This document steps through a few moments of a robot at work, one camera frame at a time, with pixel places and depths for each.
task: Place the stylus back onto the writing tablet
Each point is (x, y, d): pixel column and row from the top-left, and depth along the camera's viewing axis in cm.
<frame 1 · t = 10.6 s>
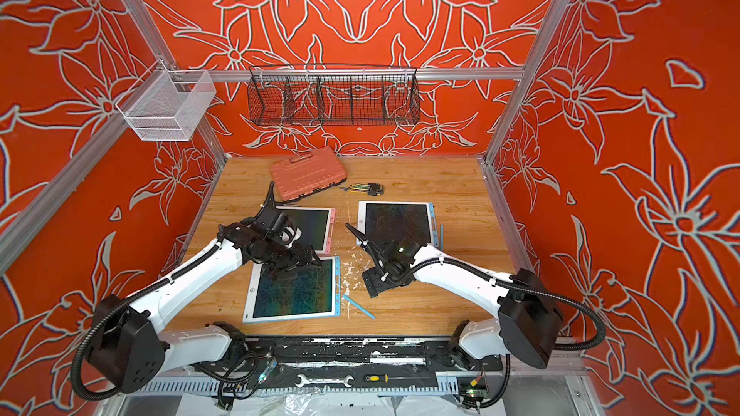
left hand: (312, 266, 78), fingers open
right hand: (376, 280, 79), fingers open
pink framed writing tablet: (316, 223, 102), on the table
red plastic tool case: (307, 173, 110), point 6 cm above the table
blue framed front tablet: (298, 292, 85), on the table
blue stylus: (360, 308, 83), on the table

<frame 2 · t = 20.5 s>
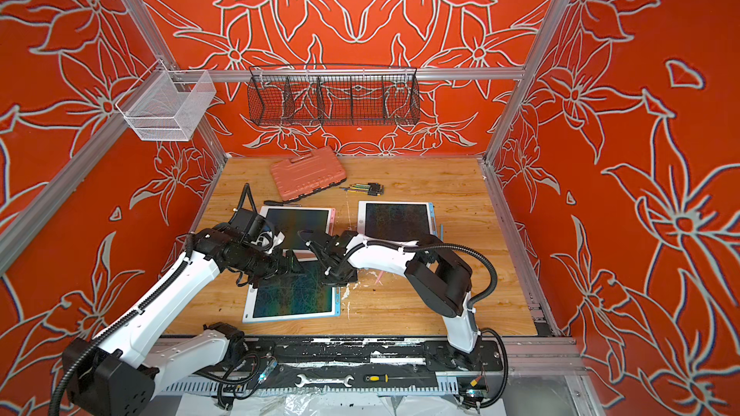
left hand: (293, 272, 74), fingers open
right hand: (326, 281, 84), fingers closed
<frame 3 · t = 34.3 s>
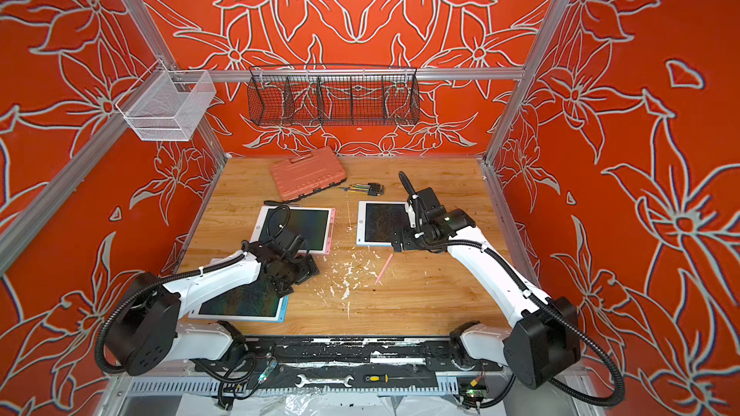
left hand: (311, 277, 86), fingers open
right hand: (404, 237, 80), fingers open
blue framed front tablet: (260, 301, 83), on the table
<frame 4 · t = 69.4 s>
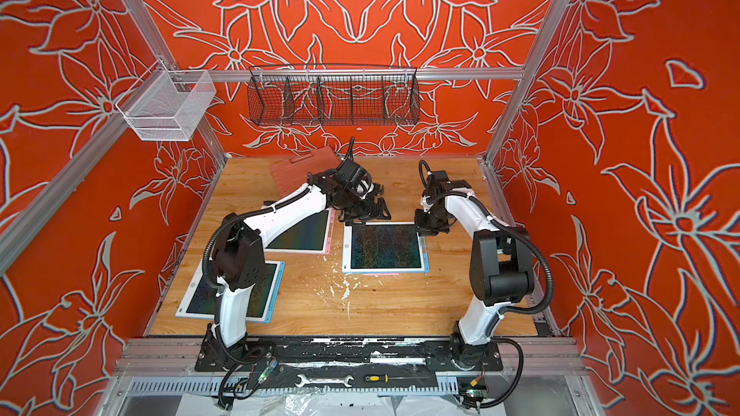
left hand: (381, 217, 85), fingers open
right hand: (419, 229, 89), fingers closed
blue framed front tablet: (198, 300, 85), on the table
blue framed rear tablet: (383, 247, 95), on the table
